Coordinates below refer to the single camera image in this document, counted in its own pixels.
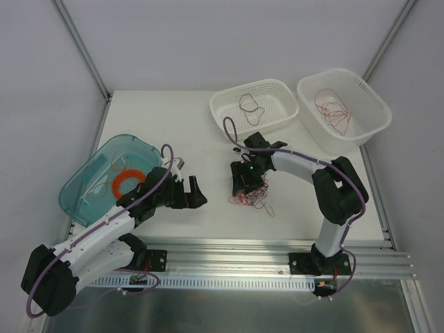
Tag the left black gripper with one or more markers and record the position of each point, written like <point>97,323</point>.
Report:
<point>181,194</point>

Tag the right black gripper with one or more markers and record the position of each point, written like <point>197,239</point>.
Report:
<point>246,175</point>

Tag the red orange cable ball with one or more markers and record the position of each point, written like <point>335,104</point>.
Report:
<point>256,199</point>

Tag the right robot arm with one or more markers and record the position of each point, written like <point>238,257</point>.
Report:
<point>340,194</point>

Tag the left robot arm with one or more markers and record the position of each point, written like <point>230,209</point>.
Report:
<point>55,275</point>

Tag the white perforated basket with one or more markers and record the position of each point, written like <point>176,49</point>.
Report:
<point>263,105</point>

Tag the teal plastic tub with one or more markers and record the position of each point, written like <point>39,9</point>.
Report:
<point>114,170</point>

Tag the white translucent tub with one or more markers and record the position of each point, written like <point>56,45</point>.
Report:
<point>340,110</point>

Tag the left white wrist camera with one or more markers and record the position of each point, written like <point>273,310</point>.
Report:
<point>176,165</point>

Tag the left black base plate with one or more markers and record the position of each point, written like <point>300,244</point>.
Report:
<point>154,261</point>

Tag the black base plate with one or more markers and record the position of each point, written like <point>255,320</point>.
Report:
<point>303,263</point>
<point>154,261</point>

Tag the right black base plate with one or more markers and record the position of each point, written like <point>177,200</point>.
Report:
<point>303,263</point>

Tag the white slotted cable duct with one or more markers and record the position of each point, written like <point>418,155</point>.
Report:
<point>133,281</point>

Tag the aluminium mounting rail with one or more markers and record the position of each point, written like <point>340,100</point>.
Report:
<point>187,256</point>

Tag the right aluminium frame post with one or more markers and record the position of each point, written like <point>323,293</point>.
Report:
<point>389,37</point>

